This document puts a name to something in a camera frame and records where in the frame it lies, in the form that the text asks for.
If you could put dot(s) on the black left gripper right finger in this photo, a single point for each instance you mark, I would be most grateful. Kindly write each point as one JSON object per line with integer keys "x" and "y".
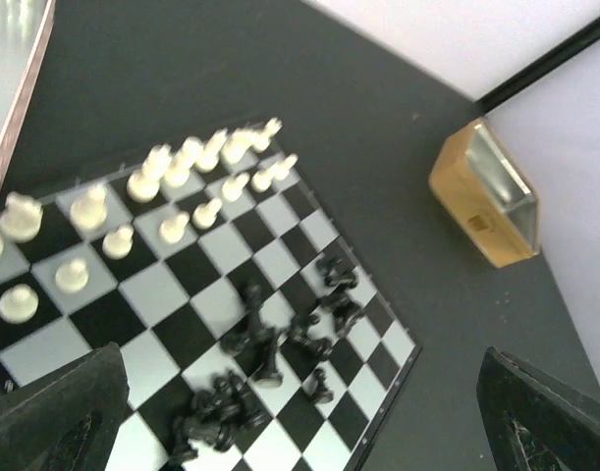
{"x": 534, "y": 421}

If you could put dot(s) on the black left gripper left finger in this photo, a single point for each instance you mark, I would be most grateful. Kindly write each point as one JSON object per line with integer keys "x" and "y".
{"x": 68, "y": 419}

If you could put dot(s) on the black king piece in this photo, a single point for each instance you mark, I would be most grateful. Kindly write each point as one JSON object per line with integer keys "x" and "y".
{"x": 266, "y": 337}

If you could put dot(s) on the black pawn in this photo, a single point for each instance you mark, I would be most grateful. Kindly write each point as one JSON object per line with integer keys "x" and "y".
{"x": 319, "y": 392}

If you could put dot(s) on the white chess piece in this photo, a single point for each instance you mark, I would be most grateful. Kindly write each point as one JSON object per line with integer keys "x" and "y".
{"x": 89, "y": 211}
{"x": 143, "y": 184}
{"x": 21, "y": 219}
{"x": 180, "y": 167}

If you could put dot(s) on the white pawn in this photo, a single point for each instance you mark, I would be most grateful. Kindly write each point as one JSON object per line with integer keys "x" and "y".
{"x": 72, "y": 276}
{"x": 233, "y": 187}
{"x": 18, "y": 304}
{"x": 173, "y": 229}
{"x": 205, "y": 215}
{"x": 118, "y": 244}

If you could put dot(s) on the black and white chessboard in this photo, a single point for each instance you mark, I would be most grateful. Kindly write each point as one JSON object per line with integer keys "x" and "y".
{"x": 168, "y": 305}

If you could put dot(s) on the gold metal tin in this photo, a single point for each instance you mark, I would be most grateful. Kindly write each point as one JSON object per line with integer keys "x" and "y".
{"x": 487, "y": 194}

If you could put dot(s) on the pink metal tin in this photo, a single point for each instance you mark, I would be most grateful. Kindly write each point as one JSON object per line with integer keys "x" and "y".
{"x": 25, "y": 30}

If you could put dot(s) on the black frame post right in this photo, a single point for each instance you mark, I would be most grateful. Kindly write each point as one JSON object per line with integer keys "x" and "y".
{"x": 537, "y": 70}

